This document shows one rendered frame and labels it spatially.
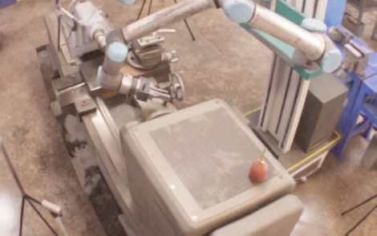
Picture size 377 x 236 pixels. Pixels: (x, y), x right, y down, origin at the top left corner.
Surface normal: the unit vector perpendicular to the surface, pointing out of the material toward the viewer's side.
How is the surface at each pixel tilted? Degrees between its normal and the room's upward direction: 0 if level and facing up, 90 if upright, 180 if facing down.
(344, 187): 0
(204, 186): 0
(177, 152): 0
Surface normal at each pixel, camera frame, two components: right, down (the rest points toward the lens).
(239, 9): 0.09, 0.63
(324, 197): 0.06, -0.74
